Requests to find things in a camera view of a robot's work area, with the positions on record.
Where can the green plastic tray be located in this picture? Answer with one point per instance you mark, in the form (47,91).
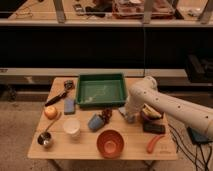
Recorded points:
(101,90)

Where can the black handled spatula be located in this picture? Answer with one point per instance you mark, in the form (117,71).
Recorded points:
(68,85)

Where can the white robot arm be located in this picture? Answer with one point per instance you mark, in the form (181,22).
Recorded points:
(145,91)

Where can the blue mug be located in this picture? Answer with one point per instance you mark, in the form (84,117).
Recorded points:
(95,123)

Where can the blue sponge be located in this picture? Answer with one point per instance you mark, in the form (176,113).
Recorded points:
(69,106)

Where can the black rectangular block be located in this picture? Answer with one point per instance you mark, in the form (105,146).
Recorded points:
(154,128)

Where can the orange bowl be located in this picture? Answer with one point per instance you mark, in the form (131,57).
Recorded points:
(110,144)

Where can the grey blue towel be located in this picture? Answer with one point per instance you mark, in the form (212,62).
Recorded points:
(122,111)

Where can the white cup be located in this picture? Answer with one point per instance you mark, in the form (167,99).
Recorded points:
(72,127)

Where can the basket with banana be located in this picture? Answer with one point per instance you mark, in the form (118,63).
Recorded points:
(149,114)

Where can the metal measuring cup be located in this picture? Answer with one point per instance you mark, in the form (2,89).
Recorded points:
(45,138)

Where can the orange carrot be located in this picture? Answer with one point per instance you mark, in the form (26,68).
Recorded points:
(151,145)

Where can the yellow apple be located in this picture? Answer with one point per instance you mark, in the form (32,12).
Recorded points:
(50,112)

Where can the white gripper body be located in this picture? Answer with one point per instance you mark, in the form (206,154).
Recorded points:
(130,112)

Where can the dark red grapes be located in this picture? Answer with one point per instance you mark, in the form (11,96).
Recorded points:
(106,114)

